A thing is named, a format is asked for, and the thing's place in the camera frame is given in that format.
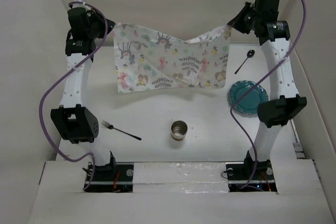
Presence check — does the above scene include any floral animal print cloth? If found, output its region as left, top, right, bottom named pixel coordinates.
left=113, top=24, right=232, bottom=94

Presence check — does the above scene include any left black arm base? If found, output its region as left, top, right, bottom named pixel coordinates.
left=82, top=163, right=134, bottom=193

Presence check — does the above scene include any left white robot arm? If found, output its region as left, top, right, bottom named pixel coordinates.
left=50, top=0, right=117, bottom=180

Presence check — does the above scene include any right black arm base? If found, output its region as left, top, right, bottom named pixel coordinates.
left=221, top=162, right=277, bottom=193

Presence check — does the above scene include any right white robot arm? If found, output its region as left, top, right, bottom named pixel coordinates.
left=228, top=2, right=307, bottom=179

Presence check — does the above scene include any black spoon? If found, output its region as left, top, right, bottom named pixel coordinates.
left=234, top=49, right=255, bottom=74

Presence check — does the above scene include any teal scalloped plate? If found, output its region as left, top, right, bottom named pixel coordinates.
left=228, top=80, right=269, bottom=115

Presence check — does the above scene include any black metal fork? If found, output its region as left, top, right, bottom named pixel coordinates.
left=101, top=121, right=142, bottom=141

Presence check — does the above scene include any stainless steel cup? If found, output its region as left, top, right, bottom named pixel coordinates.
left=171, top=120, right=188, bottom=141

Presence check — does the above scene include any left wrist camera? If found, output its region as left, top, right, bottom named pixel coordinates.
left=67, top=7, right=89, bottom=33

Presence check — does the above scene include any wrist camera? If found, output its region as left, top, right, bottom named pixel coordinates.
left=67, top=7, right=89, bottom=33
left=255, top=0, right=280, bottom=13

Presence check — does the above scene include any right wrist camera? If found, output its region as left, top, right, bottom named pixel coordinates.
left=255, top=0, right=280, bottom=13

